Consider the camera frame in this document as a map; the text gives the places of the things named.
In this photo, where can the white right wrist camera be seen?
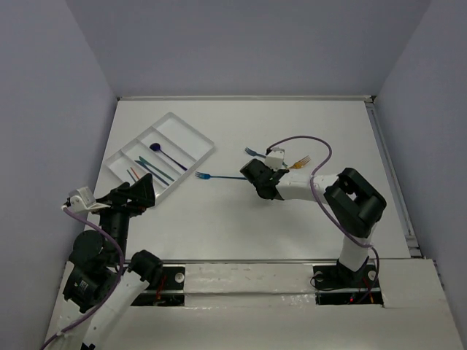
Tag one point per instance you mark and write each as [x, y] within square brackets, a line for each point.
[275, 159]

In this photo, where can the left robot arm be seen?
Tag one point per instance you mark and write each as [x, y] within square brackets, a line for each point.
[101, 286]

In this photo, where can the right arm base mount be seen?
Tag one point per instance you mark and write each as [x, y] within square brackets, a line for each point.
[333, 290]

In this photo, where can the blue knife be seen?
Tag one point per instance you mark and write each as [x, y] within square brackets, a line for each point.
[160, 179]

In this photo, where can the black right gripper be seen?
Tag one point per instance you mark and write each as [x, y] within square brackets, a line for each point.
[273, 170]

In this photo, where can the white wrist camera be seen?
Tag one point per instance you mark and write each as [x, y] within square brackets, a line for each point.
[275, 159]
[82, 201]

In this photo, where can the blue metal fork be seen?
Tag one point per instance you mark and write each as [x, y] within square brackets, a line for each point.
[206, 176]

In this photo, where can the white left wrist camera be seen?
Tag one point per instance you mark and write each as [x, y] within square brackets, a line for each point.
[82, 201]

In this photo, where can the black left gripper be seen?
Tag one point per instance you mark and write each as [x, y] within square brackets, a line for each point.
[124, 203]

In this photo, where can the gold metal fork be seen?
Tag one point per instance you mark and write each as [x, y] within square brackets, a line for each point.
[300, 163]

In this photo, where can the purple metal spoon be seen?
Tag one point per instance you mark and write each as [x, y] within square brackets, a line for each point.
[156, 147]

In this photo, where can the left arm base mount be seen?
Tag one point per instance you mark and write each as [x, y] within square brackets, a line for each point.
[168, 293]

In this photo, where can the teal knife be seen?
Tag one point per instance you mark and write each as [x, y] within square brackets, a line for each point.
[147, 163]

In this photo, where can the white divided utensil tray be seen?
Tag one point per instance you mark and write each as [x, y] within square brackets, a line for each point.
[177, 138]

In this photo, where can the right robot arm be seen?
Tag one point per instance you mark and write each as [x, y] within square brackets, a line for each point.
[347, 199]

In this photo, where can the orange chopstick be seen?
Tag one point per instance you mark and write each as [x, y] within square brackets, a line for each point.
[134, 173]

